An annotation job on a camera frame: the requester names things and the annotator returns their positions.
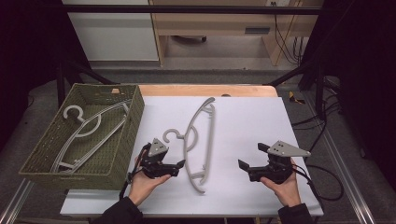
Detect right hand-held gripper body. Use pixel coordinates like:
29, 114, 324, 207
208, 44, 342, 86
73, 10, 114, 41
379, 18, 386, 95
247, 140, 312, 185

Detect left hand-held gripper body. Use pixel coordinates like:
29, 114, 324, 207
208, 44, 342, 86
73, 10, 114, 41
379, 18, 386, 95
136, 137, 180, 180

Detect grey plastic clothes hanger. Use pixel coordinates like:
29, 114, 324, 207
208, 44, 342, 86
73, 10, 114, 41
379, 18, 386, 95
162, 96, 217, 194
49, 98, 133, 175

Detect green woven basket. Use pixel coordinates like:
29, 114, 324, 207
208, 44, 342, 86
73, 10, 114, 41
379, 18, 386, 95
18, 82, 146, 191

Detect person's left hand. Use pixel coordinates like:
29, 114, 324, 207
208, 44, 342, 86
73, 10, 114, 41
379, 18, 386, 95
128, 155, 173, 207

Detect person's right hand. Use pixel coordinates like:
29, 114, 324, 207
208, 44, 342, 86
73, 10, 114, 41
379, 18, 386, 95
260, 158, 303, 208

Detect white table sheet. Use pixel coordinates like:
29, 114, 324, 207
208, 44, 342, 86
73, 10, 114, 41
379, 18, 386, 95
60, 95, 324, 217

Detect yellow and black floor item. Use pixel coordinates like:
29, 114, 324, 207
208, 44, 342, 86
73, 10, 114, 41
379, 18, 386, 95
288, 91, 306, 105

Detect wooden table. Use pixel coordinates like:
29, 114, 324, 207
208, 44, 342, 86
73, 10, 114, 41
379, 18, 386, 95
138, 83, 279, 98

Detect black metal stand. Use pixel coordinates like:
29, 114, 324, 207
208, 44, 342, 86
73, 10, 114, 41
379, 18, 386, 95
267, 57, 328, 120
56, 59, 120, 108

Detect white cabinet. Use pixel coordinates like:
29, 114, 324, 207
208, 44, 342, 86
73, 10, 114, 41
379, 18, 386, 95
61, 0, 161, 63

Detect black curtain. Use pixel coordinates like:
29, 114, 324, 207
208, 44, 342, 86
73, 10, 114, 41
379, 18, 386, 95
300, 0, 396, 194
0, 0, 92, 150

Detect light wooden desk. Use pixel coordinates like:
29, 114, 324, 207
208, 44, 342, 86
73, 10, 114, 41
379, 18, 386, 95
148, 0, 325, 67

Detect black floor cable bundle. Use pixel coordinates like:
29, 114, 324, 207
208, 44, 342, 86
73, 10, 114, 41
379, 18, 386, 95
290, 76, 342, 153

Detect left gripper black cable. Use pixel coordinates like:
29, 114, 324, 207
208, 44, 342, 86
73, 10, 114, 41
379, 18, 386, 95
119, 146, 149, 201

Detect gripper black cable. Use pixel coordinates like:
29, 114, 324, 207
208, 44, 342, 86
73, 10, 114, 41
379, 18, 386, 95
119, 146, 149, 201
292, 162, 345, 216

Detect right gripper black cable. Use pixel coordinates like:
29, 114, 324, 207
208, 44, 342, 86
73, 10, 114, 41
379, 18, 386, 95
292, 162, 345, 216

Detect aluminium floor rail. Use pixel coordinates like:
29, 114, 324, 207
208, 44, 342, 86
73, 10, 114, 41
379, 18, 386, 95
0, 178, 35, 224
303, 92, 379, 224

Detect black cables behind desk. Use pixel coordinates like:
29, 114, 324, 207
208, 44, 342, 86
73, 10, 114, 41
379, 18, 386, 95
272, 1, 304, 65

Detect grey drawer handle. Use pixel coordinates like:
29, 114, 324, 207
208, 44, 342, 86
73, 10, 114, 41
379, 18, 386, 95
244, 26, 271, 35

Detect black horizontal frame bar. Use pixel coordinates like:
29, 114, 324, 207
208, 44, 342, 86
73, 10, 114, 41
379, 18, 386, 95
62, 4, 323, 16

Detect white wall socket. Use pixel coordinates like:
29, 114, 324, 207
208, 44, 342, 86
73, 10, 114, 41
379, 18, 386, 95
265, 0, 300, 7

